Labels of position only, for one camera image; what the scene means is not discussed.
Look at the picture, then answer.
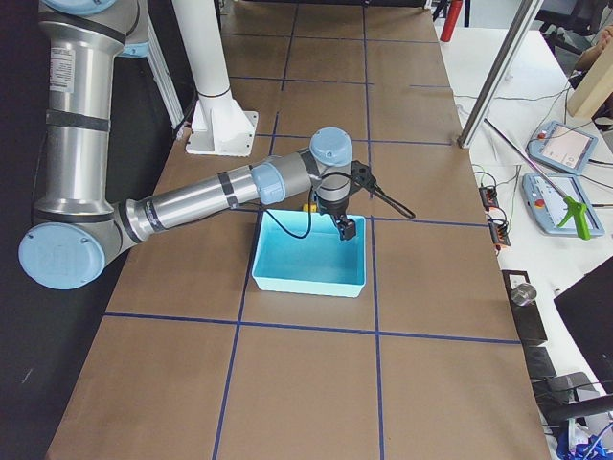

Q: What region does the wooden board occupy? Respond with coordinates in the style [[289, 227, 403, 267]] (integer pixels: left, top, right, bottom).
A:
[[567, 45, 613, 119]]

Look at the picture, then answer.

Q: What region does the metal cup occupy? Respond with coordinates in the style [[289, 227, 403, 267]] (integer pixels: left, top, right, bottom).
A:
[[510, 283, 537, 307]]

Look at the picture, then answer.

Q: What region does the red cylinder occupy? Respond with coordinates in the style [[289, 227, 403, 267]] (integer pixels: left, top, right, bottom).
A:
[[440, 0, 464, 42]]

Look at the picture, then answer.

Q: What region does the turquoise plastic bin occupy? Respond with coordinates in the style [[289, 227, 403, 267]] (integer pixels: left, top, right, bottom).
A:
[[252, 210, 367, 297]]

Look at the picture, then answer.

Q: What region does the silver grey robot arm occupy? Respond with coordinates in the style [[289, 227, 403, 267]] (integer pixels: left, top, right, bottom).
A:
[[18, 1, 356, 289]]

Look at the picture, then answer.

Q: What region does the far teach pendant tablet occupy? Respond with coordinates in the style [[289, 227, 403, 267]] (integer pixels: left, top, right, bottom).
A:
[[528, 121, 598, 175]]

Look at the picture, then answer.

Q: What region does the near teach pendant tablet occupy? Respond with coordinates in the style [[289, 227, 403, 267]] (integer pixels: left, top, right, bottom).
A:
[[522, 172, 604, 237]]

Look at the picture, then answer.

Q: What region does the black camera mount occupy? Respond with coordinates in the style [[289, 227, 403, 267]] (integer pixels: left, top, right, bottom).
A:
[[350, 160, 377, 196]]

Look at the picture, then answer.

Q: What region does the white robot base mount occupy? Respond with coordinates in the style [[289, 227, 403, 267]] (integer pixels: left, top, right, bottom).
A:
[[172, 0, 259, 157]]

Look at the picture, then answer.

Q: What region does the aluminium frame post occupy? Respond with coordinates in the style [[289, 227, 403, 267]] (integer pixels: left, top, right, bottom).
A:
[[458, 0, 543, 149]]

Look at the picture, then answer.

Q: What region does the teach pendant tablet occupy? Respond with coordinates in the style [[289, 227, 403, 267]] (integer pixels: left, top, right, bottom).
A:
[[522, 172, 604, 237], [528, 121, 598, 175]]

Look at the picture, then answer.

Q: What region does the black monitor corner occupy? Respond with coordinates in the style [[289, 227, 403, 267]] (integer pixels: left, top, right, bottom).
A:
[[555, 261, 613, 394]]

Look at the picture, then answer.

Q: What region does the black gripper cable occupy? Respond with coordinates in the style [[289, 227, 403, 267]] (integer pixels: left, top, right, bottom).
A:
[[267, 171, 416, 241]]

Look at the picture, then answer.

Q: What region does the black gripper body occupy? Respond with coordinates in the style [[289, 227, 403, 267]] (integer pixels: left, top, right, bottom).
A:
[[318, 203, 348, 228]]

